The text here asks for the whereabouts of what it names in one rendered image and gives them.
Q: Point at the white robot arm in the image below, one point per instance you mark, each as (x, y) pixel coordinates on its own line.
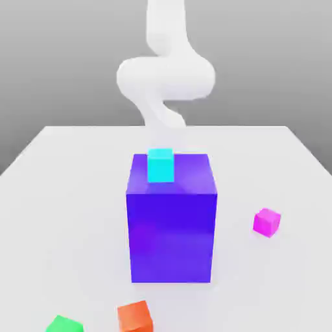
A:
(166, 75)

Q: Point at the small cyan cube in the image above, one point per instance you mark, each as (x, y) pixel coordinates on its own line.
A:
(160, 167)

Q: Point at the small magenta cube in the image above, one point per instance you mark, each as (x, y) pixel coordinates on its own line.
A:
(266, 223)

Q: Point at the small orange cube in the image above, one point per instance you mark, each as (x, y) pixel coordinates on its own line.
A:
(135, 317)

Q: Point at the small green cube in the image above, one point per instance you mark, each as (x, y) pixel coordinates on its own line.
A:
(64, 325)

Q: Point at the large purple box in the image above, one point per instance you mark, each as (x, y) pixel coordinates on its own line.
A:
(171, 233)

